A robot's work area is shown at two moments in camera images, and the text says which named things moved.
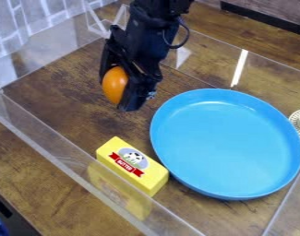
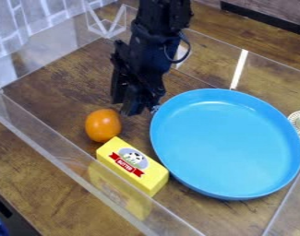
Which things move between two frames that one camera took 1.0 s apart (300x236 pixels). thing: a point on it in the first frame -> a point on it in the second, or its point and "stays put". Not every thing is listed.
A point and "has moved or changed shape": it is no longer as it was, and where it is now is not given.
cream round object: (298, 119) stays put
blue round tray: (227, 144) stays put
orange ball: (115, 83) has moved or changed shape
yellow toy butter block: (133, 166) stays put
